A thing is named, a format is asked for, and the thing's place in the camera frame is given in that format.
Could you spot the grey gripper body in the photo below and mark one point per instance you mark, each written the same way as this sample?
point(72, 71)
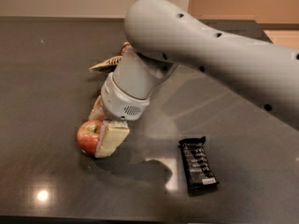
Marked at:
point(120, 103)

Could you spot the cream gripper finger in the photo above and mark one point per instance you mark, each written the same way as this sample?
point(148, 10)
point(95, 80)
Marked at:
point(112, 134)
point(98, 111)

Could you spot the red apple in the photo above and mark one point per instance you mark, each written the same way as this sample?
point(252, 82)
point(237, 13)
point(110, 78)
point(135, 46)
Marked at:
point(88, 136)

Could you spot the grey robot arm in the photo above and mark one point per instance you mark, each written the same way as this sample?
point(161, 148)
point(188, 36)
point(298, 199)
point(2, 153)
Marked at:
point(162, 36)

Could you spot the brown chip bag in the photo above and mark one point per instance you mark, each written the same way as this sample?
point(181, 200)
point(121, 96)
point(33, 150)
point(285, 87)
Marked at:
point(110, 64)

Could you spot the black snack bar wrapper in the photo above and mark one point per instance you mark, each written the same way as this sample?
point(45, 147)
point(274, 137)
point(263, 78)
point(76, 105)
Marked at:
point(196, 167)

